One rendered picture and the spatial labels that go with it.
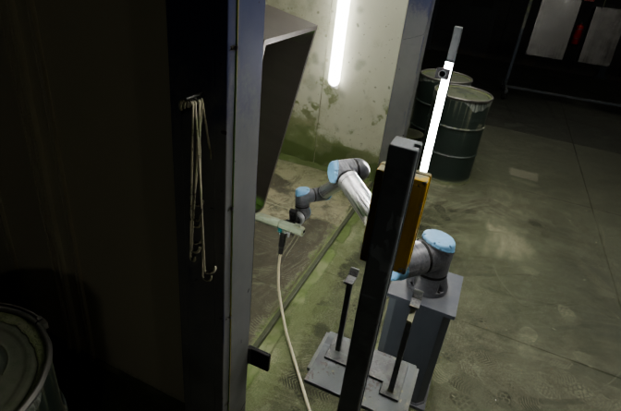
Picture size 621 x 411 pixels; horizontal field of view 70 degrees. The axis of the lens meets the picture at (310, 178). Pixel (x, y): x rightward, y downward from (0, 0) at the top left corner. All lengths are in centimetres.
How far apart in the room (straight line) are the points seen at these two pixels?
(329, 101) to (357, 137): 43
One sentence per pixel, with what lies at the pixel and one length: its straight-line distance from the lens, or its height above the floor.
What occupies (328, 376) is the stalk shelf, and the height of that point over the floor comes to 79.
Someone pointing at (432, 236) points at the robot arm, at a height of 91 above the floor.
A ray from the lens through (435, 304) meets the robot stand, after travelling 211.
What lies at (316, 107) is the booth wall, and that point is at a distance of 429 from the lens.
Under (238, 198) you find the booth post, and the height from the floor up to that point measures 129.
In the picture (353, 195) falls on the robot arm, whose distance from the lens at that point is 215.
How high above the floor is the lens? 197
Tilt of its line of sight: 27 degrees down
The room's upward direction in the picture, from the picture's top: 6 degrees clockwise
